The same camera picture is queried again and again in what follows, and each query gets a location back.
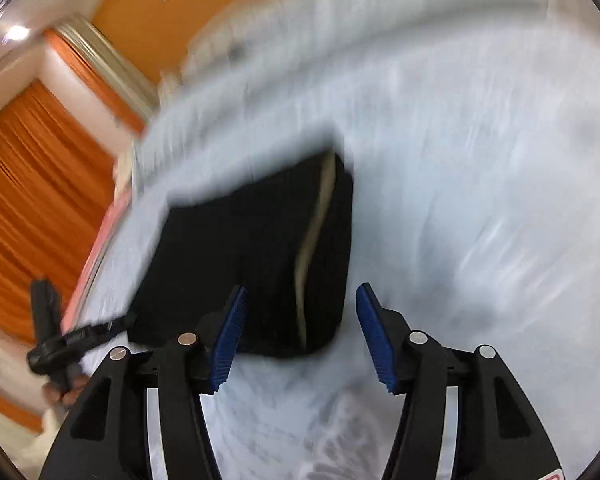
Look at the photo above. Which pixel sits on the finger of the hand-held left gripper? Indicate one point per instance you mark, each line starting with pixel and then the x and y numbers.
pixel 100 331

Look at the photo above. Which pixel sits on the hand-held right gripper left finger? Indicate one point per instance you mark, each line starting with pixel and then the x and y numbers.
pixel 227 340

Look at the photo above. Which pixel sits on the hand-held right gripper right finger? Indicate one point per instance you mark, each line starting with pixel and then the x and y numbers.
pixel 375 335

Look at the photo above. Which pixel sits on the black pants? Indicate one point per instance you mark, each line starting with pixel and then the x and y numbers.
pixel 240 240

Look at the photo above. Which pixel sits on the person's left hand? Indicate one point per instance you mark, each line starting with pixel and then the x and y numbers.
pixel 65 394

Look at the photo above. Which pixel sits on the pink blanket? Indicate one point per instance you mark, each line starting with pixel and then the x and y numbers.
pixel 97 255

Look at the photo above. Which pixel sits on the orange curtain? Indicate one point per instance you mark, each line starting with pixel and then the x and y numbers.
pixel 35 185

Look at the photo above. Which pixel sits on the grey butterfly bed sheet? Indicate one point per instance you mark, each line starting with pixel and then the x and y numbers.
pixel 480 160

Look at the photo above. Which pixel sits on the grey rolled duvet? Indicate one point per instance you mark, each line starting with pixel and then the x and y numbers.
pixel 380 25

